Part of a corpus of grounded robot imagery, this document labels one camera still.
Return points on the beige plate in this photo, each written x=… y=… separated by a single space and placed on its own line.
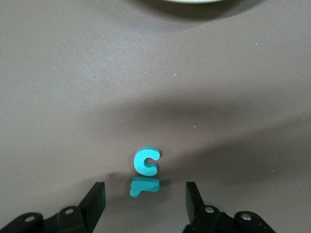
x=194 y=1

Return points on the teal foam letter c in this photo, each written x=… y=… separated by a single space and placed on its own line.
x=139 y=165

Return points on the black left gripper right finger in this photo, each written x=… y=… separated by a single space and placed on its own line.
x=209 y=219

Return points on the brown table cover sheet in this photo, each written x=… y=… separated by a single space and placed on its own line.
x=73 y=72

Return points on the teal hooked foam letter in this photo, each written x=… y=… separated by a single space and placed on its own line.
x=143 y=184

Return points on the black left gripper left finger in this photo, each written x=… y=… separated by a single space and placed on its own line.
x=77 y=218

